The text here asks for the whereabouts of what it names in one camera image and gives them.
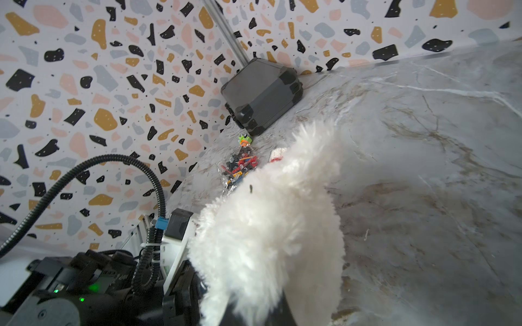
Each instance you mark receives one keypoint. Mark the clear bag of small toys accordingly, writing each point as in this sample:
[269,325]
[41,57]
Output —
[239,163]

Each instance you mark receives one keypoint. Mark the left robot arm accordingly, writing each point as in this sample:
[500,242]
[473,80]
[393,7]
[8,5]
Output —
[95,289]

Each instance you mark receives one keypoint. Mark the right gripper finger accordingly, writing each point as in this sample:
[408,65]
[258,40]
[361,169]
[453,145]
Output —
[279,314]

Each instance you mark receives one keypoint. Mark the red white striped sweater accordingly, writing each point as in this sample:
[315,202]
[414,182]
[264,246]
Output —
[277,154]

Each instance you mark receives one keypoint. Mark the white teddy bear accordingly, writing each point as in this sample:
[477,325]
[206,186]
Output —
[278,231]

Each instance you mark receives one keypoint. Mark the dark grey hard case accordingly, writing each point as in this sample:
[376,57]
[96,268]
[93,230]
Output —
[260,94]

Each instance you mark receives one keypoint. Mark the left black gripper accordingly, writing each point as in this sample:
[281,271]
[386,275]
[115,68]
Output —
[181,303]

